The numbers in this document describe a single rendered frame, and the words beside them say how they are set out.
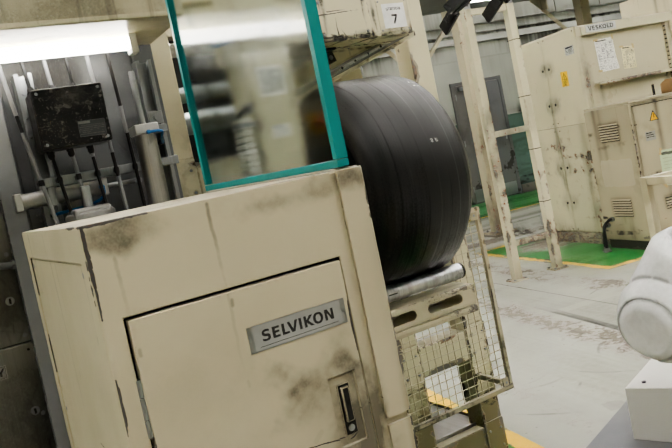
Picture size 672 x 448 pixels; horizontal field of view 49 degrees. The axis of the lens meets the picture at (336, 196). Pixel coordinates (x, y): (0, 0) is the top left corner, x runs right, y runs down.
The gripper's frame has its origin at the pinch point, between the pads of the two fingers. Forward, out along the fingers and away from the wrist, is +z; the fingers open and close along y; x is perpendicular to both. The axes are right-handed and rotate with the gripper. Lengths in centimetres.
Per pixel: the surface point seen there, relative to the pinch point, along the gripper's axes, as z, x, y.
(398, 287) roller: 53, -40, -24
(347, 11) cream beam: 46, 45, 8
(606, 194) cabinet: 351, 18, 371
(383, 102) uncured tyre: 25.0, -0.6, -15.4
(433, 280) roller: 54, -42, -13
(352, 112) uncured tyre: 27.3, 0.6, -23.5
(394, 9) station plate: 47, 43, 26
